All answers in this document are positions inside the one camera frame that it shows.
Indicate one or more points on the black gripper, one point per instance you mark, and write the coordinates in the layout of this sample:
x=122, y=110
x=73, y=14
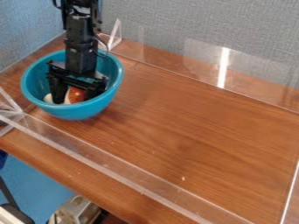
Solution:
x=76, y=72

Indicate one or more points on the toy mushroom brown cap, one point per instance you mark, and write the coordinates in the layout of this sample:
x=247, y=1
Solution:
x=73, y=96

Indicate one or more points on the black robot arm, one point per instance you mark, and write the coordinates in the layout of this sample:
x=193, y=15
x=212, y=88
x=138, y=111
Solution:
x=80, y=19

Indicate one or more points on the blue bowl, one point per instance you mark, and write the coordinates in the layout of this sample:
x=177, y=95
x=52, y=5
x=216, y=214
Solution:
x=74, y=107

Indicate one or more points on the clear acrylic front barrier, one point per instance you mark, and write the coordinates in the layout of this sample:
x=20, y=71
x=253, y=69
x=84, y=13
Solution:
x=133, y=194

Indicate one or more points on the clear acrylic barrier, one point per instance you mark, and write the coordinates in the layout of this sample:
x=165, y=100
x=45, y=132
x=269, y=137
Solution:
x=260, y=79
x=133, y=194

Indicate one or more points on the black chair part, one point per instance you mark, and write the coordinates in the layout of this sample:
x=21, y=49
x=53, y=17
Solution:
x=10, y=213

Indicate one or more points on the clear acrylic back barrier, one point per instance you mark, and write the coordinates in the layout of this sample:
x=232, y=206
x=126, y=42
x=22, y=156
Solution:
x=260, y=79

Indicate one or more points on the clear acrylic left bracket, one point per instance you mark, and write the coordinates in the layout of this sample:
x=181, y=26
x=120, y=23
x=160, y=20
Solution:
x=10, y=113

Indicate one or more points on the clear acrylic corner bracket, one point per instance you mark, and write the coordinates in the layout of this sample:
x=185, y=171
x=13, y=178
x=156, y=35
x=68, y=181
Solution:
x=108, y=41

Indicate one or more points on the grey metal bracket below table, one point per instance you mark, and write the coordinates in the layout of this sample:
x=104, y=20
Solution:
x=76, y=211

